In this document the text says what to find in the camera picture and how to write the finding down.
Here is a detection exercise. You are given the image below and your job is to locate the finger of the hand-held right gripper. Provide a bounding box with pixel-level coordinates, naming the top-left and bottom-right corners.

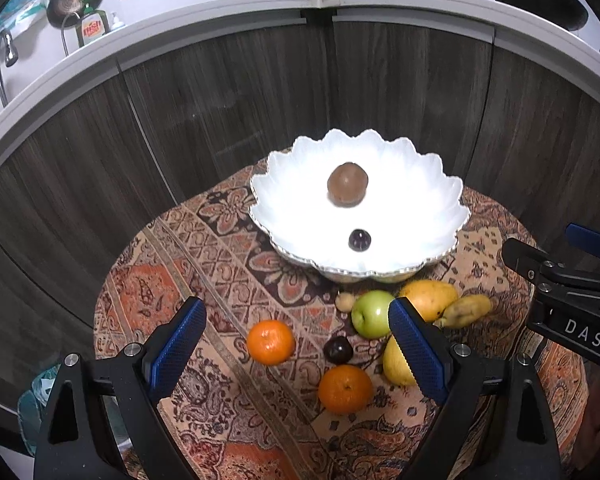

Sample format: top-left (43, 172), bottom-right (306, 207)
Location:
top-left (501, 237), bottom-right (600, 306)
top-left (565, 223), bottom-right (600, 261)

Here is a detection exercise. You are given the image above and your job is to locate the green dish soap bottle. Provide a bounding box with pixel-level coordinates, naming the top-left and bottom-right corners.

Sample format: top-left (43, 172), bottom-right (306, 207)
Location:
top-left (75, 2), bottom-right (111, 50)

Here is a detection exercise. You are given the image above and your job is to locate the orange mandarin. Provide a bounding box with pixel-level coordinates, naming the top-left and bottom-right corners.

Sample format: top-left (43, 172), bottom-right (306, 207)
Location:
top-left (246, 320), bottom-right (296, 366)
top-left (318, 365), bottom-right (374, 415)

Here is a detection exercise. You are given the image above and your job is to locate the chrome faucet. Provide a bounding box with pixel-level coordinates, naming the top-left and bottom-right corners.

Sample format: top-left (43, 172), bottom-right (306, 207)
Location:
top-left (0, 30), bottom-right (21, 108)

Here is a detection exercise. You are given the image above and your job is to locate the white scalloped bowl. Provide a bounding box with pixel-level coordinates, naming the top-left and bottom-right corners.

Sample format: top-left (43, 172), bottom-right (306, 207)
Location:
top-left (249, 129), bottom-right (472, 283)

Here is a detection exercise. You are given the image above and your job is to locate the green apple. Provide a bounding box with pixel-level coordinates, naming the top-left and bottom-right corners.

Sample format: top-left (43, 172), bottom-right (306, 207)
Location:
top-left (351, 290), bottom-right (398, 338)

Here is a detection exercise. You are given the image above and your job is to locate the white kitchen countertop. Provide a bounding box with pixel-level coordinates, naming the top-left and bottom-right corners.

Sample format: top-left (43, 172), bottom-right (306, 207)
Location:
top-left (0, 0), bottom-right (600, 166)

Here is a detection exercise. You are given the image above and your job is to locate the black frying pan left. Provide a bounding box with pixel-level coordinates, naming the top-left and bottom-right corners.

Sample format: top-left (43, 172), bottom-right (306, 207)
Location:
top-left (46, 0), bottom-right (106, 29)

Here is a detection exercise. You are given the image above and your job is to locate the brown kiwi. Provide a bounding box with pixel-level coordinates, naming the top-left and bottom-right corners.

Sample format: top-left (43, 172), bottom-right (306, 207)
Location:
top-left (327, 161), bottom-right (370, 207)

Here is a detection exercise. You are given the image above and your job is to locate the large yellow citrus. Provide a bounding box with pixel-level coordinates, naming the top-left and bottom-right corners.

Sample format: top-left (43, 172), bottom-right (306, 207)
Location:
top-left (382, 335), bottom-right (421, 387)

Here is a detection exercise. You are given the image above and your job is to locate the yellow mango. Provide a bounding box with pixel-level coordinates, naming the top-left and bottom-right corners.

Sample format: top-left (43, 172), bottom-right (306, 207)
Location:
top-left (399, 280), bottom-right (460, 323)

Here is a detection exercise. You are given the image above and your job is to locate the small yellow banana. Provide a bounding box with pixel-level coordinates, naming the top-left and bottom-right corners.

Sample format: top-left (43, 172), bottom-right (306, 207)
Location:
top-left (432, 294), bottom-right (493, 330)

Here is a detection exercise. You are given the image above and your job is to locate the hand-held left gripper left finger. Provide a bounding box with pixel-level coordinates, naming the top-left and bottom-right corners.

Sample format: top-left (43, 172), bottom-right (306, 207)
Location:
top-left (32, 296), bottom-right (208, 480)

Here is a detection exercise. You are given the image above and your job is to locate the teal cloth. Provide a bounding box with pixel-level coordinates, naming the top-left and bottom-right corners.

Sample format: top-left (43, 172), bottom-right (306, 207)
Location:
top-left (19, 365), bottom-right (57, 457)

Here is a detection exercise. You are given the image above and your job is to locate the dark wood cabinet door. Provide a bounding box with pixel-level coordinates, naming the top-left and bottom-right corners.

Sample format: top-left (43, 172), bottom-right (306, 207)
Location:
top-left (0, 57), bottom-right (183, 411)
top-left (121, 19), bottom-right (333, 207)
top-left (330, 12), bottom-right (497, 186)
top-left (459, 45), bottom-right (600, 281)

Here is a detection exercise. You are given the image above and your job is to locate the patterned paisley tablecloth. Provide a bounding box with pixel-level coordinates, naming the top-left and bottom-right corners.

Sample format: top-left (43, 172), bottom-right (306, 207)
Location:
top-left (92, 162), bottom-right (591, 480)

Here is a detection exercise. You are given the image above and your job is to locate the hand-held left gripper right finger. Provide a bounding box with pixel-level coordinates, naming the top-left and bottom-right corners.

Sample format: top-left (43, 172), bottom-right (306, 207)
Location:
top-left (387, 297), bottom-right (563, 480)

